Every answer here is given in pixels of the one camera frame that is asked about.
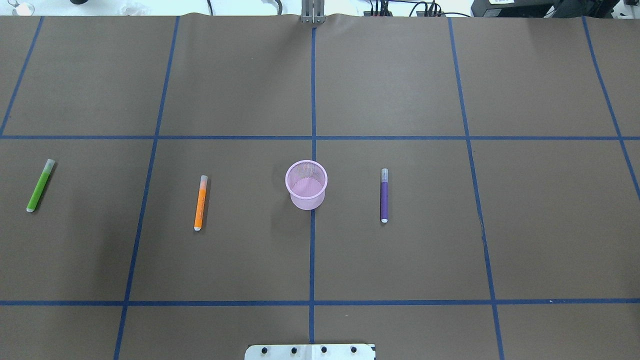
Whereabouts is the orange highlighter pen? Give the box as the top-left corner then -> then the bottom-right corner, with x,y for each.
193,175 -> 208,232

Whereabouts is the pink mesh pen holder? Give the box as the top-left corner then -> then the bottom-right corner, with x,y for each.
285,159 -> 329,211

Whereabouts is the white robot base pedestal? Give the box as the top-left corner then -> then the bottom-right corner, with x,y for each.
244,343 -> 377,360

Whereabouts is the purple highlighter pen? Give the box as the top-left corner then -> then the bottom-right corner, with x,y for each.
380,168 -> 389,224

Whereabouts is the green highlighter pen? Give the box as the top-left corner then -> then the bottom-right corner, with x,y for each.
25,158 -> 56,214

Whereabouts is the aluminium frame post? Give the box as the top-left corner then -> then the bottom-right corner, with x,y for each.
301,0 -> 326,25

